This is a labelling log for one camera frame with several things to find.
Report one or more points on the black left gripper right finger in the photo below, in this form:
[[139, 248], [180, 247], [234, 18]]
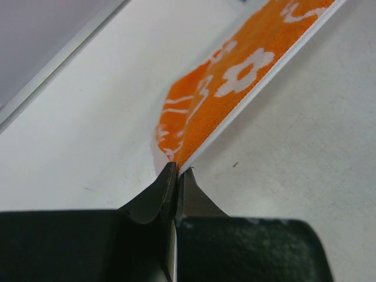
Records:
[[212, 246]]

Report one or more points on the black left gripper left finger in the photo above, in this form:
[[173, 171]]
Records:
[[131, 243]]

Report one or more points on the orange flower pattern towel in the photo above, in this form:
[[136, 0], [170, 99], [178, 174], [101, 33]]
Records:
[[199, 105]]

